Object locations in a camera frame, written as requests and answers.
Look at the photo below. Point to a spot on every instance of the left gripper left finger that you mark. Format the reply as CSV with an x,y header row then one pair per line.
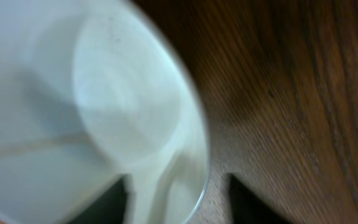
x,y
109,208

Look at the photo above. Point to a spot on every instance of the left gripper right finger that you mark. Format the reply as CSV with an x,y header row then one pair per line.
x,y
247,208

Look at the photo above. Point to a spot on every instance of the white small bowl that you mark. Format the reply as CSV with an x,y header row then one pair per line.
x,y
91,91

